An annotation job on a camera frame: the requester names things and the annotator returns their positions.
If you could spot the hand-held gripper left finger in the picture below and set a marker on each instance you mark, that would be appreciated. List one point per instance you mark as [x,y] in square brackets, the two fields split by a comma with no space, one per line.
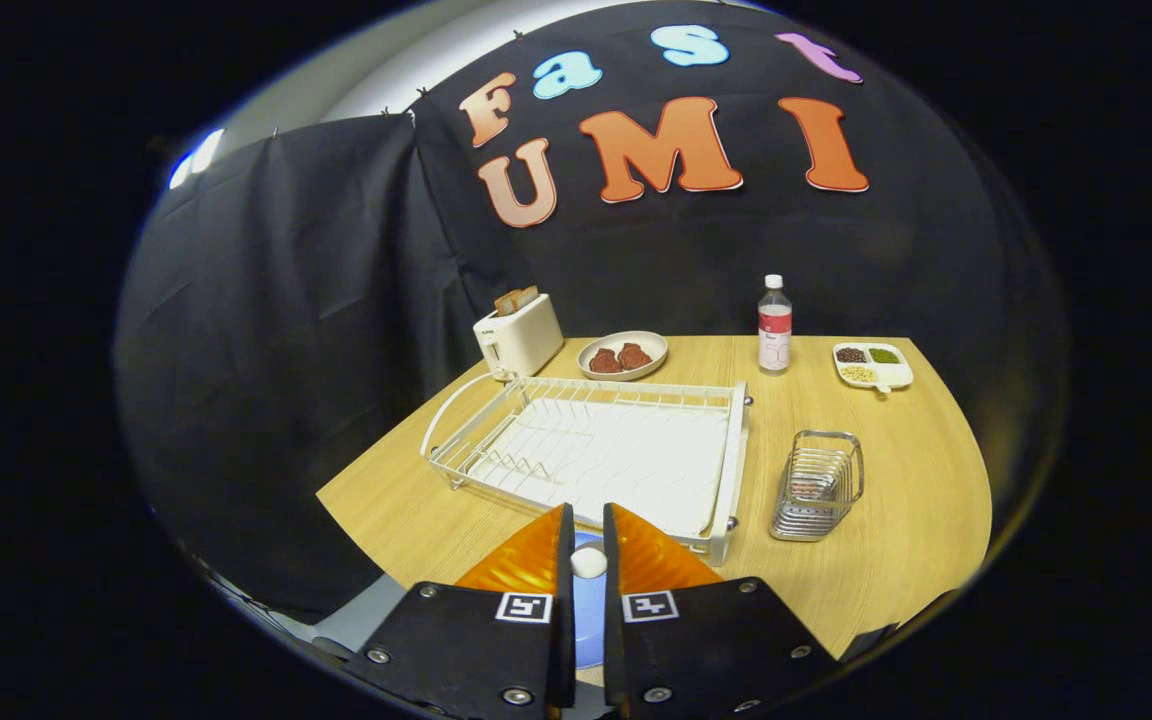
[565,560]

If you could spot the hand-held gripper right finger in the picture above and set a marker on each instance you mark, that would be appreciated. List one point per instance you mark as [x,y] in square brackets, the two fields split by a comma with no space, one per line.
[612,560]

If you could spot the blue plate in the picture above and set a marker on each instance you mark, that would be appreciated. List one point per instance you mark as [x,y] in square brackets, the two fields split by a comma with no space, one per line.
[588,620]

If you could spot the beige plate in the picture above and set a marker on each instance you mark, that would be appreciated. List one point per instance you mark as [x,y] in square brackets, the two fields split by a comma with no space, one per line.
[658,350]

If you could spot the white divided dish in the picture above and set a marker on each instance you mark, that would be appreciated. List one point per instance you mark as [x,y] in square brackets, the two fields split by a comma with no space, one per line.
[896,376]

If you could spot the red meat piece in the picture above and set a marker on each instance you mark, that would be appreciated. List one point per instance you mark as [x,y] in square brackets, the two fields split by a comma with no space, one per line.
[634,356]
[605,361]

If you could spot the white toaster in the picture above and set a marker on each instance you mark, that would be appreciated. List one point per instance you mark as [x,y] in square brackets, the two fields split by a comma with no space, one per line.
[521,340]

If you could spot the brown toast slice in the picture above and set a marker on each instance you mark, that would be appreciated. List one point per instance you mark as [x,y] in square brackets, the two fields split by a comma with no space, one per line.
[506,303]
[528,296]

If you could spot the clear bottle with red label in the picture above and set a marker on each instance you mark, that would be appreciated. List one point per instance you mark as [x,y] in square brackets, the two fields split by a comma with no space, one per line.
[774,340]

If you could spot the yellow beans pile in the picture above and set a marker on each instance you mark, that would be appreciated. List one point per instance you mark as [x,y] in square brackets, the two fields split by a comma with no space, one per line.
[858,373]

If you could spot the dark red beans pile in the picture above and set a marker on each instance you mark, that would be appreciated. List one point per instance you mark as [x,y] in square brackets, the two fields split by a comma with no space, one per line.
[850,354]

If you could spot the green beans pile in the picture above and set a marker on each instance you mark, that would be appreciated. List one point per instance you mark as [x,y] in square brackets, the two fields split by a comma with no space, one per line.
[884,355]

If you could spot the ceiling light panel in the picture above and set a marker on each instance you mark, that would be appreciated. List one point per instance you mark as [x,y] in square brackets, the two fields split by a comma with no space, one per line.
[206,150]

